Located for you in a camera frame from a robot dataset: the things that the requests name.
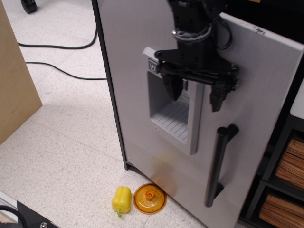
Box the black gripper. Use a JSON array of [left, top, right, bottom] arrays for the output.
[[154, 40, 239, 112]]

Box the grey toy fridge door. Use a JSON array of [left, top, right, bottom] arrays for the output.
[[100, 0, 304, 228]]

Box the dark grey fridge cabinet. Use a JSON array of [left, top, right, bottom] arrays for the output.
[[91, 0, 304, 171]]

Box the orange translucent lid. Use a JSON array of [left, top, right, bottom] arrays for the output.
[[133, 183, 167, 214]]

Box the upper woven basket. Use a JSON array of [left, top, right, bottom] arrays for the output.
[[275, 138, 304, 190]]

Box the woven basket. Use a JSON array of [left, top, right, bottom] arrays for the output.
[[275, 138, 304, 190], [259, 194, 304, 228]]

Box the yellow toy bell pepper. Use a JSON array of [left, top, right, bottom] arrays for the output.
[[112, 186, 132, 218]]

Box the lower woven basket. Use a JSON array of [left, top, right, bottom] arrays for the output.
[[259, 194, 304, 228]]

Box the tan wooden board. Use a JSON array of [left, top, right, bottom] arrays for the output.
[[0, 3, 42, 143]]

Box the black caster wheel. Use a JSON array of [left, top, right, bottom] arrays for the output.
[[21, 0, 38, 14]]

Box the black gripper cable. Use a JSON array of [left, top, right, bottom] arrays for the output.
[[215, 19, 233, 50]]

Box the black fridge door handle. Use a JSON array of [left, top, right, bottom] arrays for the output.
[[204, 124, 239, 208]]

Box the black floor cable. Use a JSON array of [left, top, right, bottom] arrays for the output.
[[18, 27, 98, 50], [25, 61, 107, 80]]

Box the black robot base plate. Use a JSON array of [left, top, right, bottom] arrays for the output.
[[17, 201, 59, 228]]

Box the black braided cable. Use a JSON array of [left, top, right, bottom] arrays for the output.
[[0, 204, 27, 228]]

